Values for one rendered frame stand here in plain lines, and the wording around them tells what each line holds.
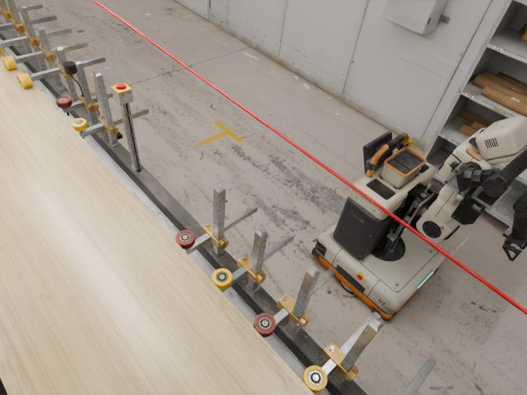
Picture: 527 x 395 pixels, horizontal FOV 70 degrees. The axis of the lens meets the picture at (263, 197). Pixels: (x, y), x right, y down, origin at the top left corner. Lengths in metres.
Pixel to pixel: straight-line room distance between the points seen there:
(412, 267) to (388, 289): 0.25
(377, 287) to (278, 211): 1.00
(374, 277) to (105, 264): 1.56
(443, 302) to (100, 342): 2.19
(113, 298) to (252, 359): 0.55
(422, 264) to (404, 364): 0.61
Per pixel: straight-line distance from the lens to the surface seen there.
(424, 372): 1.62
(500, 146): 1.87
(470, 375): 2.75
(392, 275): 2.50
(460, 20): 3.62
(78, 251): 1.69
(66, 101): 2.51
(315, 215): 3.01
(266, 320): 1.45
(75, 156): 2.11
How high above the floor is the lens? 2.21
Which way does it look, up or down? 46 degrees down
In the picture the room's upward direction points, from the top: 8 degrees clockwise
